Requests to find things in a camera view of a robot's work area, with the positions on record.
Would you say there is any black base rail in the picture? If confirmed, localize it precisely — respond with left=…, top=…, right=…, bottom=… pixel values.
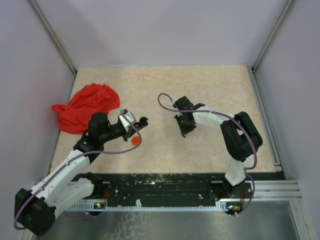
left=88, top=173, right=253, bottom=207

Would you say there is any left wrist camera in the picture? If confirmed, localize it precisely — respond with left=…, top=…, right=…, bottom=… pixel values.
left=118, top=109, right=137, bottom=132

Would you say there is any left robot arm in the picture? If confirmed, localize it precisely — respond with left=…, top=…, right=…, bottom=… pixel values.
left=13, top=109, right=149, bottom=236

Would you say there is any white cable duct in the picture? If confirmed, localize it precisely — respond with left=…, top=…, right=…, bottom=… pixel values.
left=67, top=199, right=236, bottom=212

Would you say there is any right aluminium frame post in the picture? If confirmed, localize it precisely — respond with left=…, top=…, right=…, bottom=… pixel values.
left=251, top=0, right=296, bottom=73

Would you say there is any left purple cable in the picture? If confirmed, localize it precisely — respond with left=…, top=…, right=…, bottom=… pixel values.
left=12, top=113, right=142, bottom=230

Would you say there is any red cloth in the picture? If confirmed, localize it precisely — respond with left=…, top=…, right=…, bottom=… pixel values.
left=51, top=83, right=120, bottom=135

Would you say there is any left aluminium frame post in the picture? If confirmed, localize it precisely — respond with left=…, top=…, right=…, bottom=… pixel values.
left=27, top=0, right=77, bottom=75

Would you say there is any orange earbud charging case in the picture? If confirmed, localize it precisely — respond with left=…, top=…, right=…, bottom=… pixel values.
left=131, top=136, right=141, bottom=146

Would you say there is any aluminium frame post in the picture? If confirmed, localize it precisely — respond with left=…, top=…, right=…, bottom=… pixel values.
left=27, top=0, right=77, bottom=75
left=251, top=0, right=296, bottom=73

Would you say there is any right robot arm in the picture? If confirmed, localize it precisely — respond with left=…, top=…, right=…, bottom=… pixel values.
left=173, top=96, right=263, bottom=198

